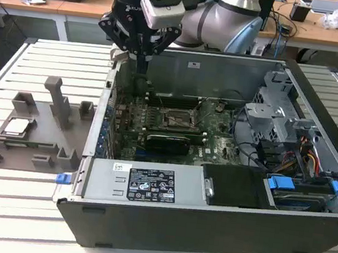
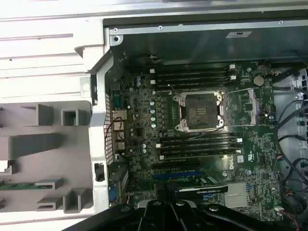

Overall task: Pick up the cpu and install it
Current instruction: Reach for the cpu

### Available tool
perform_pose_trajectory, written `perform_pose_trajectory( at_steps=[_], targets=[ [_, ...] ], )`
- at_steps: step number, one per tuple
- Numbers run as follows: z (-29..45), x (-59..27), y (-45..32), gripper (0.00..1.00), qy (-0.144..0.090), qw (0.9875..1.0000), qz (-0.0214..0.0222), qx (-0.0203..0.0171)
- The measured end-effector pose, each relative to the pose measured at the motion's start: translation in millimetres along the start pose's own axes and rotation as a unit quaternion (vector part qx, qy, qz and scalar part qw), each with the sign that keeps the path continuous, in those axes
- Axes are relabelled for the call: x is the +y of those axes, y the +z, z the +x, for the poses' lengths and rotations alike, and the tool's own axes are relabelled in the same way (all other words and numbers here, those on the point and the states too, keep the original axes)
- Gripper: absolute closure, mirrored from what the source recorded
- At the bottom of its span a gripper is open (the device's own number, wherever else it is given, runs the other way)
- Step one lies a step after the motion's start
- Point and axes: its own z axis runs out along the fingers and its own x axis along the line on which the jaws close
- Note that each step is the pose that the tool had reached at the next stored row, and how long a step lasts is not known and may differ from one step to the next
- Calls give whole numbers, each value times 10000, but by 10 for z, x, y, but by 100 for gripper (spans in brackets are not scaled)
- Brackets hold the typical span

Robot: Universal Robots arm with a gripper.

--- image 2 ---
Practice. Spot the green motherboard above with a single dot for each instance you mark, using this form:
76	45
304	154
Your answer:
255	149

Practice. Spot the CPU socket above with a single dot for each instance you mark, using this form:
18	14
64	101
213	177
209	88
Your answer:
199	111

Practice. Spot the RAM slot white clips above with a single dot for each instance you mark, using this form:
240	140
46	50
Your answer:
192	69
198	154
192	79
198	143

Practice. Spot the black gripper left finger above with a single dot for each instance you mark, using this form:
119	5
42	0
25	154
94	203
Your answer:
154	216

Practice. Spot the black graphics card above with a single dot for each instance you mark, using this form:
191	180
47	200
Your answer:
204	190

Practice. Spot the blue expansion slot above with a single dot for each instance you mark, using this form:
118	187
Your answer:
175	177

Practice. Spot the round coin cell battery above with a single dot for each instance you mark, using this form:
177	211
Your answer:
258	80

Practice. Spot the RAM slot black clips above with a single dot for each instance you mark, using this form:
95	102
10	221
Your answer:
198	137
198	148
192	84
192	74

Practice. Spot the metal socket cover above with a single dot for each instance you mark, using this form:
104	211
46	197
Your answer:
254	108

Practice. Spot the black expansion slot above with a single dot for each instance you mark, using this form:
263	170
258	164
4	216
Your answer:
175	165

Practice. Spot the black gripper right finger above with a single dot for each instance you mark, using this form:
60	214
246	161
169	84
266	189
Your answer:
185	216

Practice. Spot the silver drive cage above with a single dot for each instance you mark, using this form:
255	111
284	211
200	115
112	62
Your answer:
299	79

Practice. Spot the open black PC case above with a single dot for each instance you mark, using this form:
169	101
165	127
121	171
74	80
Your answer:
99	146

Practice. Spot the green RAM stick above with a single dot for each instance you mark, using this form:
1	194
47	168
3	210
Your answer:
21	186

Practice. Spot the silver chipset heatsink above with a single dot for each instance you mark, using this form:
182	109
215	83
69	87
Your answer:
235	195

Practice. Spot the grey parts rack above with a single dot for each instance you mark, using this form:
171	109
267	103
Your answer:
36	144

